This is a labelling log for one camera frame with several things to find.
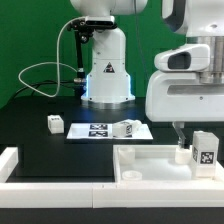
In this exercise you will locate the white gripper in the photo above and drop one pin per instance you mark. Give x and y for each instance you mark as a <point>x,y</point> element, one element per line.
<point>180,97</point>

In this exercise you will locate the white square tabletop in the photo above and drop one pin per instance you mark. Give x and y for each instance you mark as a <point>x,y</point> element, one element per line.
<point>155,163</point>

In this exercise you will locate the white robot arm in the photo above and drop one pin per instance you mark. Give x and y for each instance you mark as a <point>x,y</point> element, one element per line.
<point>201,21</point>

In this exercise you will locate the white marker sheet with tags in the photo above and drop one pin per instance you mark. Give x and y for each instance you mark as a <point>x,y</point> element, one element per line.
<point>104,131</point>

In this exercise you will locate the white U-shaped obstacle fence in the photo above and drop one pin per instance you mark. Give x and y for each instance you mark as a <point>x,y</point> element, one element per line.
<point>127,194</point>

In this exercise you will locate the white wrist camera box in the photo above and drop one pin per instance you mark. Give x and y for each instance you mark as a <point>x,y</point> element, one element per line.
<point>186,58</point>

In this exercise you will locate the black camera stand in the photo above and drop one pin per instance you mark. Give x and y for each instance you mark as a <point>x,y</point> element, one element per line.
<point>80,60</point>

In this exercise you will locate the black camera on stand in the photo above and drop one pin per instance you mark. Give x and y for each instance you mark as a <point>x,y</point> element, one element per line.
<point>100,22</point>

